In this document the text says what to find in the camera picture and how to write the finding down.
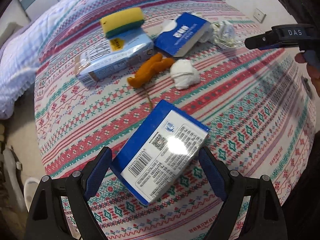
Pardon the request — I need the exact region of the light blue milk carton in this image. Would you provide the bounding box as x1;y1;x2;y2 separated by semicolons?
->
74;28;154;86

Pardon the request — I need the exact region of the orange peel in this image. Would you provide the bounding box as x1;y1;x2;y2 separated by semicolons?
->
127;53;175;89

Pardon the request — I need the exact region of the white patterned trash bin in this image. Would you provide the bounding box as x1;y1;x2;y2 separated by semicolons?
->
23;177;40;211

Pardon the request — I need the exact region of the blue white biscuit box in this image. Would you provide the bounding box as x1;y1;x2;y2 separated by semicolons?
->
111;100;210;205

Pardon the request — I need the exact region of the yellow green sponge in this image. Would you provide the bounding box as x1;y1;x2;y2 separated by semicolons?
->
100;7;144;38

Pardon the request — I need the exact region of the blue checked quilt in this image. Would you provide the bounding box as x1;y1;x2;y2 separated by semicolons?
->
1;0;78;119

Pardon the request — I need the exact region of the striped patterned bed cover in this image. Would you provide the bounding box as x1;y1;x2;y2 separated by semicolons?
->
34;0;317;240

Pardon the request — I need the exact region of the person right hand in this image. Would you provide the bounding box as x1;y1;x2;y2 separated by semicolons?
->
295;53;320;96

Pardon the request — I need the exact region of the grey rolling desk chair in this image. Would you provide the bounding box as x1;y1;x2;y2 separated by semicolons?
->
3;147;26;213

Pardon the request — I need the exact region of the white tissue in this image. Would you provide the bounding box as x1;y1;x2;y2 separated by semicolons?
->
170;59;201;90

